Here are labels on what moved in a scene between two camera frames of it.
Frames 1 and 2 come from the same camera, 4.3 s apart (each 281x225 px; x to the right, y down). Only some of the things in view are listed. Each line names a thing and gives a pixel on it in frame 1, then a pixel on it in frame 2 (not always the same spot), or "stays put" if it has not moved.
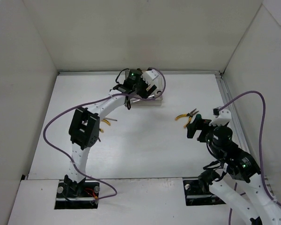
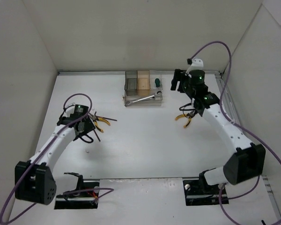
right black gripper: [196, 129] → [178, 78]
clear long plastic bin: [155, 101] stays put
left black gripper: [144, 88] → [88, 125]
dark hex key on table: [110, 119] stays put
